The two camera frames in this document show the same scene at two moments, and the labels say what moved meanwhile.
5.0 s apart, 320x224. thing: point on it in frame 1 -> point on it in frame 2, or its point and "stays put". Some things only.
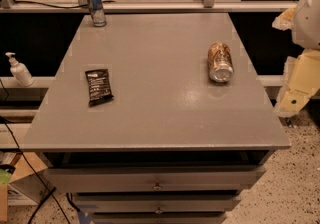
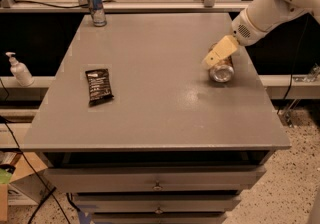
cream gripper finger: [301, 82] -> [226, 46]
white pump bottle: [20, 72] stays put
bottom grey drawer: [160, 218] stays put
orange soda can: [221, 62] stays put
